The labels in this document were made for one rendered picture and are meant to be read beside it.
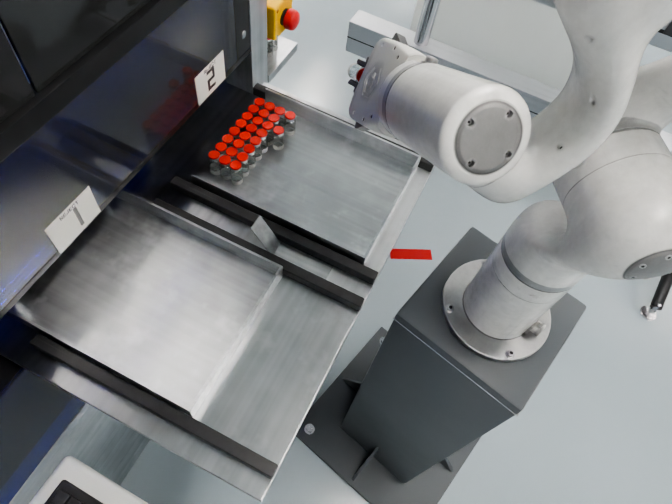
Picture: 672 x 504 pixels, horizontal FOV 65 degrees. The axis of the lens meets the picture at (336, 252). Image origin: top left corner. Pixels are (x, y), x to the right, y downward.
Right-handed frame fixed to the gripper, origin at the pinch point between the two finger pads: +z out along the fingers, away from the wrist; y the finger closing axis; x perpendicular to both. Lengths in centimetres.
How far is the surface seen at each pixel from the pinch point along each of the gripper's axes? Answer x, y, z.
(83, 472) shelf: -19, 66, -8
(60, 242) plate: -30.3, 36.1, 3.5
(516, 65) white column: 114, -28, 141
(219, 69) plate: -14.9, 9.2, 28.7
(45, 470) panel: -24, 86, 11
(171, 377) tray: -11, 49, -5
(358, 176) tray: 14.6, 17.2, 22.2
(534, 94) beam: 85, -15, 81
